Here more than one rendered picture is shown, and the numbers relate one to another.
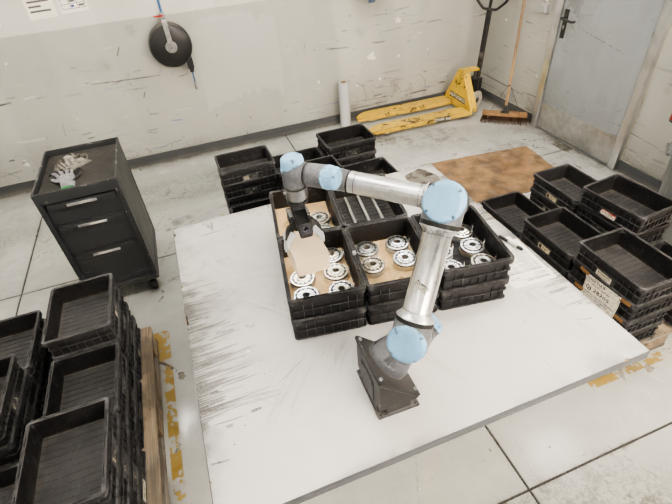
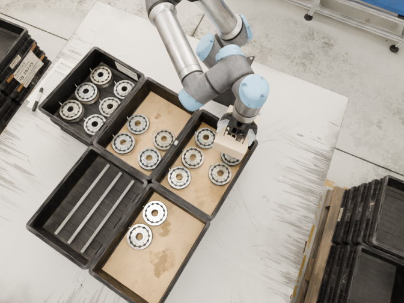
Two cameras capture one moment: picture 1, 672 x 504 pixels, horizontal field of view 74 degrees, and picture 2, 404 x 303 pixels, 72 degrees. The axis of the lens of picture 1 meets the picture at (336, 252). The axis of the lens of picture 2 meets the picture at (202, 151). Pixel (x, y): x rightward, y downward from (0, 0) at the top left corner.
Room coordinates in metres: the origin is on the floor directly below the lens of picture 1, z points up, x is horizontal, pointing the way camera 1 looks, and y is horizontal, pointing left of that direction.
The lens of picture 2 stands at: (1.66, 0.23, 2.05)
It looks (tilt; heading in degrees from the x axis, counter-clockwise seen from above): 72 degrees down; 212
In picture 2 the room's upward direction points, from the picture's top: 9 degrees clockwise
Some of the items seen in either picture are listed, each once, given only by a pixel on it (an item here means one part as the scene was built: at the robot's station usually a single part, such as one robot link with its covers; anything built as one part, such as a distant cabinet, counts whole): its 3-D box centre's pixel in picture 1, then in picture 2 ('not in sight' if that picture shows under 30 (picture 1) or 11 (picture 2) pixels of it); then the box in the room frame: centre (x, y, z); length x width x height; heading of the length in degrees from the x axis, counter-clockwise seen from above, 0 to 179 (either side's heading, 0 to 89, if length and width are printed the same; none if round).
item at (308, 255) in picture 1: (306, 251); (235, 132); (1.25, 0.11, 1.08); 0.16 x 0.12 x 0.07; 17
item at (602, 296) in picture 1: (599, 295); (28, 68); (1.53, -1.31, 0.41); 0.31 x 0.02 x 0.16; 17
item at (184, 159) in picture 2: (335, 271); (192, 157); (1.38, 0.01, 0.86); 0.10 x 0.10 x 0.01
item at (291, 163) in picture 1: (294, 171); (250, 95); (1.27, 0.11, 1.40); 0.09 x 0.08 x 0.11; 64
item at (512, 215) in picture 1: (514, 224); not in sight; (2.36, -1.21, 0.26); 0.40 x 0.30 x 0.23; 17
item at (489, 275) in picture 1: (457, 246); (97, 98); (1.46, -0.52, 0.87); 0.40 x 0.30 x 0.11; 9
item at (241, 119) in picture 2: (295, 192); (246, 110); (1.27, 0.12, 1.32); 0.08 x 0.08 x 0.05
